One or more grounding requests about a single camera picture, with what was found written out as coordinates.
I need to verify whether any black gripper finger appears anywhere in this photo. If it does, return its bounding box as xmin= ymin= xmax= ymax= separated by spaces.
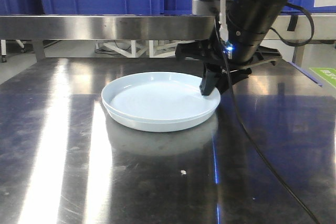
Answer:
xmin=199 ymin=63 xmax=221 ymax=96

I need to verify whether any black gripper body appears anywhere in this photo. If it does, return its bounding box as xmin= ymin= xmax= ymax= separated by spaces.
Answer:
xmin=175 ymin=40 xmax=281 ymax=93

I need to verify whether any light blue plate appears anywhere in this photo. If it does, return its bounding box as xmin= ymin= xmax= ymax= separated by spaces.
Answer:
xmin=103 ymin=101 xmax=216 ymax=132
xmin=101 ymin=72 xmax=221 ymax=123

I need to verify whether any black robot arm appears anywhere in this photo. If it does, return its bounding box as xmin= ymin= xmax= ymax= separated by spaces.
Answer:
xmin=175 ymin=0 xmax=315 ymax=96

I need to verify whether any black tape strip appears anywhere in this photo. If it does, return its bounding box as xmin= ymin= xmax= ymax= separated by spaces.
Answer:
xmin=287 ymin=15 xmax=298 ymax=32

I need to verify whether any white cable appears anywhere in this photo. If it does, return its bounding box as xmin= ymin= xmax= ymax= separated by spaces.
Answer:
xmin=219 ymin=0 xmax=232 ymax=41

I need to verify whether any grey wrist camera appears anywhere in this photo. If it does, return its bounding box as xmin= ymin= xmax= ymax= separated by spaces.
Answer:
xmin=192 ymin=0 xmax=221 ymax=16

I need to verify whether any white metal frame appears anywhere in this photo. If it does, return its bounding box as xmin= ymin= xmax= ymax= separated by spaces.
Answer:
xmin=95 ymin=40 xmax=187 ymax=58

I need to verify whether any stainless steel shelf rail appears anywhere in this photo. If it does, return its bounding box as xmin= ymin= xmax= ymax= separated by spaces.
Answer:
xmin=1 ymin=13 xmax=335 ymax=40

